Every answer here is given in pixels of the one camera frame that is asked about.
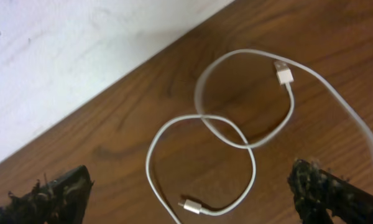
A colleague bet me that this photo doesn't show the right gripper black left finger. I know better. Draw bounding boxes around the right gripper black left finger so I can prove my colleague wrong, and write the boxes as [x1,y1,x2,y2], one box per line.
[0,165,94,224]

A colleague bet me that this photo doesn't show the white USB cable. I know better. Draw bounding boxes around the white USB cable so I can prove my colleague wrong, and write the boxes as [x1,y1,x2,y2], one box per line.
[145,49,373,224]

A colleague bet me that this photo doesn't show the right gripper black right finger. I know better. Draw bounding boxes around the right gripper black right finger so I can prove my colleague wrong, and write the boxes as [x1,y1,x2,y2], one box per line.
[287,159,373,224]

